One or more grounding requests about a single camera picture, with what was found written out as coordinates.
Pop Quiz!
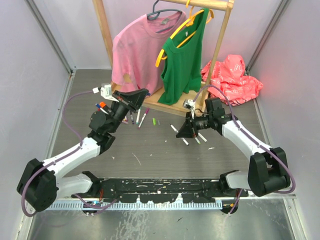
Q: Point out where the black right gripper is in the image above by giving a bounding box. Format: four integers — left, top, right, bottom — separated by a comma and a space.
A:
176, 111, 213, 139

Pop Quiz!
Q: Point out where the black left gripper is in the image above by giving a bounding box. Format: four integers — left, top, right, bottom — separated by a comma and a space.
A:
108, 89, 147, 134

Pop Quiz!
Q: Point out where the thin white pen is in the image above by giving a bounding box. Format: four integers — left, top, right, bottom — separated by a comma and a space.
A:
170, 124, 190, 146

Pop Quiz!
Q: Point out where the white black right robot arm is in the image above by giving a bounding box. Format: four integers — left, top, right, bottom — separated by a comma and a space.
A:
176, 97, 295, 197

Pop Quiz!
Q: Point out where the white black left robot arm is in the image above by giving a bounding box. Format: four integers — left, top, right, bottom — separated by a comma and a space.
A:
16, 84, 150, 217

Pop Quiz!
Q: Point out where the wooden clothes rack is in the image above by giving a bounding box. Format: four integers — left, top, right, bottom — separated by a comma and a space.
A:
93, 0, 234, 116

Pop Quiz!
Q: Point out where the pink t-shirt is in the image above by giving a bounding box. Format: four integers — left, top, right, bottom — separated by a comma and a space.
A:
111, 11, 187, 95

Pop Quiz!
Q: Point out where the green tank top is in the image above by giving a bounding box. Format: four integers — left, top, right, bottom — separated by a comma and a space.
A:
155, 8, 214, 105

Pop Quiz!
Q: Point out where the crumpled coral pink cloth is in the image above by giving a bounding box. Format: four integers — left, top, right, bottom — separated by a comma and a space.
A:
207, 54, 264, 106

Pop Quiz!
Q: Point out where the grey clothes hanger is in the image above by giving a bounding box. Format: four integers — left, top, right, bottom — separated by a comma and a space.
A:
146, 0, 184, 34

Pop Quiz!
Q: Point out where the yellow clothes hanger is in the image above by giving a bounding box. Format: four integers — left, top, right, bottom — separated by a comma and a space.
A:
155, 0, 215, 68

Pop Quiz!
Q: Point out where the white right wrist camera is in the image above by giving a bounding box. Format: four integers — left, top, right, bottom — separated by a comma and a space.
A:
182, 99, 196, 118

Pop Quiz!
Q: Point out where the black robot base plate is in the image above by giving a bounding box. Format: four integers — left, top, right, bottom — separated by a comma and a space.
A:
79, 178, 240, 204

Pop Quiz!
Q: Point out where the slotted cable duct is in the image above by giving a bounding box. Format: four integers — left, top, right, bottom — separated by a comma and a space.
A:
47, 200, 223, 211

